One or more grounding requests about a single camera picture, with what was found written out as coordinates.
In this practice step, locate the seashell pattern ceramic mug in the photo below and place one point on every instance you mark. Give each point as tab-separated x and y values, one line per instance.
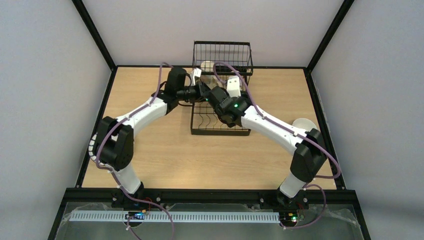
207	75

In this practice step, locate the white slotted cable duct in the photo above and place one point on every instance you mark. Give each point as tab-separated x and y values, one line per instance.
177	217

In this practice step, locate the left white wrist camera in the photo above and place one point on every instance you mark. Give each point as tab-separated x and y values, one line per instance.
195	75

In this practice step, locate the plain white bowl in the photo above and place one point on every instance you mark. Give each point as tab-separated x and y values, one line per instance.
305	124

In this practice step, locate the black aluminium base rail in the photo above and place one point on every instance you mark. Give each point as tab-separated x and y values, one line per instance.
265	199

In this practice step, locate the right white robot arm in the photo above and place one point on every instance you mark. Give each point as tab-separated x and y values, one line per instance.
305	146

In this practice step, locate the black wire dish rack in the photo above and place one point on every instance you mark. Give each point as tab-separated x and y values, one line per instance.
204	121

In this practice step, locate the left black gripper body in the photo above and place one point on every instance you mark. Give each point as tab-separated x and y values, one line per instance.
201	90

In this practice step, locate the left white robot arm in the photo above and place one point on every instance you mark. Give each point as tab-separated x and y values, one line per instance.
112	146

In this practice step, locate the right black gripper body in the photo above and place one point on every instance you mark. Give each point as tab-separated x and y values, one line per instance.
231	116

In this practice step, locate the blue striped white plate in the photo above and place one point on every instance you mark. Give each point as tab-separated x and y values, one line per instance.
92	148

